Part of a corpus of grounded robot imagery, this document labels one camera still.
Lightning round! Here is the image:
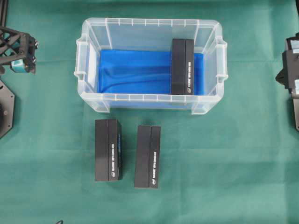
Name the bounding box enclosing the clear plastic storage case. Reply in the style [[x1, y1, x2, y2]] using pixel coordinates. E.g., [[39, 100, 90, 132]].
[[74, 18, 228, 114]]

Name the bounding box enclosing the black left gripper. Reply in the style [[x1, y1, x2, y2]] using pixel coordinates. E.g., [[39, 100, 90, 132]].
[[0, 27, 38, 75]]

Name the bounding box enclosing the green table cloth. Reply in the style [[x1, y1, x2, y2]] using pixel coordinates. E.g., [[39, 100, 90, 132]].
[[0, 0, 299, 224]]

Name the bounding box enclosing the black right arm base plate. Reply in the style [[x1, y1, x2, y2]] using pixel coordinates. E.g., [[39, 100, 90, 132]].
[[292, 94, 299, 131]]

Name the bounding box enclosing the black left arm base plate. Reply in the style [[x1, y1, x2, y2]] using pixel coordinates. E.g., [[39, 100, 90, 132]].
[[0, 81, 15, 138]]

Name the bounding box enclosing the black realsense box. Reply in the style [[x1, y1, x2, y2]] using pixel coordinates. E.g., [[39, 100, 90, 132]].
[[171, 39, 194, 95], [95, 119, 122, 182], [134, 126, 161, 189]]

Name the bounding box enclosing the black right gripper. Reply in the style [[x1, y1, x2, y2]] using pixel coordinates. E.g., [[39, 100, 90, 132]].
[[275, 34, 299, 96]]

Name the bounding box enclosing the black frame top right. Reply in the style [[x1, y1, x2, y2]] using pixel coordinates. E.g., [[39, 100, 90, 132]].
[[295, 0, 299, 16]]

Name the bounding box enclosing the blue cloth liner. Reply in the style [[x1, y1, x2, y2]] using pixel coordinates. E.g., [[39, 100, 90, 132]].
[[98, 49, 205, 95]]

